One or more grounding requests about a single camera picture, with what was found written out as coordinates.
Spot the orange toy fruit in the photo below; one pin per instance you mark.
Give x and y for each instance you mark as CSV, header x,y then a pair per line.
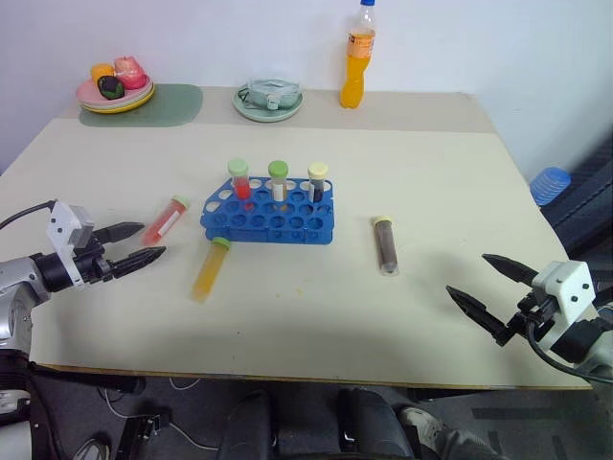
x,y
100,72

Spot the orange soda bottle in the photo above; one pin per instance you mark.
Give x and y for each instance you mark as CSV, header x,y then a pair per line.
x,y
354,81

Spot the pale green plate with pouch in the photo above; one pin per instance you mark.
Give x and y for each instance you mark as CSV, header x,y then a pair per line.
x,y
258,116

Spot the pink liquid tube, green cap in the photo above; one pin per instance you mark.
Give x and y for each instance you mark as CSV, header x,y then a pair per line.
x,y
165,223

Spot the grey trouser leg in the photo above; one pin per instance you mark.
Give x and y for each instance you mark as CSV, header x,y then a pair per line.
x,y
471,445

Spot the dark toy fruit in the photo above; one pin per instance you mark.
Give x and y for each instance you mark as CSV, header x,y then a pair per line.
x,y
111,87

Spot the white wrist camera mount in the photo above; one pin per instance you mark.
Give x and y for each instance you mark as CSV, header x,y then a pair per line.
x,y
567,287
60,225

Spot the blue test tube rack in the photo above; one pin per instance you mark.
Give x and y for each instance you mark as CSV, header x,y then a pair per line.
x,y
287,237

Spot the yellow plate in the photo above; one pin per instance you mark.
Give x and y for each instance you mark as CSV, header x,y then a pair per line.
x,y
143,103

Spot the pale green fabric pouch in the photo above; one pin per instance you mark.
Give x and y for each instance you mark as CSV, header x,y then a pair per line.
x,y
268,91

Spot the grey white sneaker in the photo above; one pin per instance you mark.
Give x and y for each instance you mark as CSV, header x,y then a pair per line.
x,y
426,426

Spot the black ribbed equipment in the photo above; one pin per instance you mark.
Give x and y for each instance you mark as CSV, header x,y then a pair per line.
x,y
589,206

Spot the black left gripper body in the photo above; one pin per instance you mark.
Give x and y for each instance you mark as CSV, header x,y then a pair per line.
x,y
91,263

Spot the white-labelled tube, green cap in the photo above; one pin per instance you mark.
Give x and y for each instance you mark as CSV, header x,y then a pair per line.
x,y
278,189

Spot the blue stacked cups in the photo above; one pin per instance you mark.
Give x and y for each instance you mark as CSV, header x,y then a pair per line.
x,y
551,184

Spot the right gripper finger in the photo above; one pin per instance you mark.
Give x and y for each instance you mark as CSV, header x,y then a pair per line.
x,y
512,269
476,311

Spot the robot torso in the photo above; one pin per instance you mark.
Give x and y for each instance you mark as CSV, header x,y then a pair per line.
x,y
12,383

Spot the pink toy apple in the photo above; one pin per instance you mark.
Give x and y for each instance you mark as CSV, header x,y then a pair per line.
x,y
130,72

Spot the pale green plate under fruit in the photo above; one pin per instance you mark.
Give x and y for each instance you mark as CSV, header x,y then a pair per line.
x,y
142,98

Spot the orange liquid tube, green cap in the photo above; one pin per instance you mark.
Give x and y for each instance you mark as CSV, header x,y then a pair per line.
x,y
211,270

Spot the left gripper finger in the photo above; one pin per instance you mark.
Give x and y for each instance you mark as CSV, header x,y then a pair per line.
x,y
120,232
139,259

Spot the brown liquid tube, yellow-green cap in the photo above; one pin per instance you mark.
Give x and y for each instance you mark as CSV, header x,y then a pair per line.
x,y
386,249

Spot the pink plate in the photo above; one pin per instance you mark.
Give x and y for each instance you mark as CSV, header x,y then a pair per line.
x,y
88,93

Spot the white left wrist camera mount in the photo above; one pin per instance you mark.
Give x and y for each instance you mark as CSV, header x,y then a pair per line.
x,y
60,225

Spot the green placemat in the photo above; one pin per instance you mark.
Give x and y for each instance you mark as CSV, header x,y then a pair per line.
x,y
177,105

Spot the dark liquid tube, yellow cap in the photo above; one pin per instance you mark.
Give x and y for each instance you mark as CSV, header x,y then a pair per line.
x,y
317,190

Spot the red liquid tube, pale-green cap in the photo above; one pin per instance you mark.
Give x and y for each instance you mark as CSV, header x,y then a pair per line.
x,y
242,184

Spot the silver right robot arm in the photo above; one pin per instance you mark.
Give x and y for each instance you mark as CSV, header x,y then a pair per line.
x,y
580,343

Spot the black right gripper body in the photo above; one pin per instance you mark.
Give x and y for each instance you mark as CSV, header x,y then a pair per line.
x,y
527,311

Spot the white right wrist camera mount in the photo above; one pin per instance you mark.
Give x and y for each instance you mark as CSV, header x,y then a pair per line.
x,y
567,287

